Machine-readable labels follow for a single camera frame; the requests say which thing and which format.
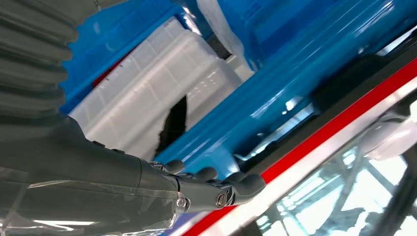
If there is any red barrier belt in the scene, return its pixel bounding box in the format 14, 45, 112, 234
182, 58, 417, 236

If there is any white plastic crate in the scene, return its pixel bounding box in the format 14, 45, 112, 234
81, 29, 255, 162
69, 17, 209, 131

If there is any blue metal shelf rack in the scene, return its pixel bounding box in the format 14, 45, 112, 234
154, 0, 417, 183

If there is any red flat item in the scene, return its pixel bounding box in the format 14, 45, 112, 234
92, 54, 134, 88

